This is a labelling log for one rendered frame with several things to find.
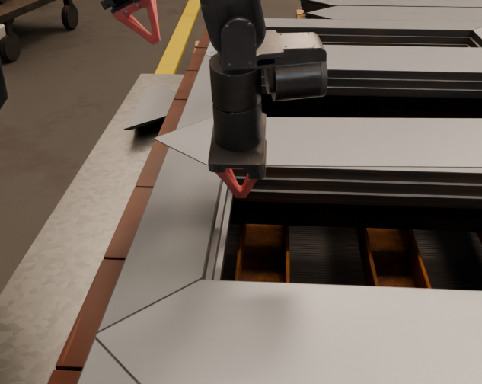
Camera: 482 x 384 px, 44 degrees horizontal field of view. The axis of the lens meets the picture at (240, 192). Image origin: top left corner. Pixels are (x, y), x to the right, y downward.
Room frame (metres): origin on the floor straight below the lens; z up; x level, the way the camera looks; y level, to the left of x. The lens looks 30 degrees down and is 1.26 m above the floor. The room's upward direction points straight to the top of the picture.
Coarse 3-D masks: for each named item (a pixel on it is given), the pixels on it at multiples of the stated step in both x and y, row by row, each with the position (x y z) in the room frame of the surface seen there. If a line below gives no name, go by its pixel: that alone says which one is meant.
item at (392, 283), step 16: (368, 240) 0.79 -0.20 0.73; (384, 240) 0.85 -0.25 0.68; (400, 240) 0.85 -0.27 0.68; (368, 256) 0.75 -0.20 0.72; (384, 256) 0.80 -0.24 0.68; (400, 256) 0.80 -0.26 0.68; (416, 256) 0.75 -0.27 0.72; (368, 272) 0.73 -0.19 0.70; (384, 272) 0.76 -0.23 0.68; (400, 272) 0.76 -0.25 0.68; (416, 272) 0.74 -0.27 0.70
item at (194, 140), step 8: (208, 120) 0.93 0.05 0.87; (184, 128) 0.90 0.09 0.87; (192, 128) 0.90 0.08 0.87; (200, 128) 0.90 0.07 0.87; (208, 128) 0.90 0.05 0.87; (176, 136) 0.87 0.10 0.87; (184, 136) 0.87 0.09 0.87; (192, 136) 0.87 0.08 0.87; (200, 136) 0.87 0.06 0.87; (208, 136) 0.87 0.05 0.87; (176, 144) 0.84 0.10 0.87; (184, 144) 0.84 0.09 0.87; (192, 144) 0.84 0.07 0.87; (200, 144) 0.84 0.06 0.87; (208, 144) 0.84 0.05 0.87; (184, 152) 0.81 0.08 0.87; (192, 152) 0.81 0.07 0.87; (200, 152) 0.81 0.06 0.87; (208, 152) 0.81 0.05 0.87; (200, 160) 0.78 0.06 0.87
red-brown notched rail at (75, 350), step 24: (192, 72) 1.30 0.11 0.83; (168, 120) 1.03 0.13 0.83; (144, 168) 0.84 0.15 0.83; (144, 192) 0.76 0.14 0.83; (120, 240) 0.64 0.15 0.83; (120, 264) 0.59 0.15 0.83; (96, 288) 0.54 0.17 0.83; (96, 312) 0.50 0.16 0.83; (72, 336) 0.46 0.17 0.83; (72, 360) 0.43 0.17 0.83
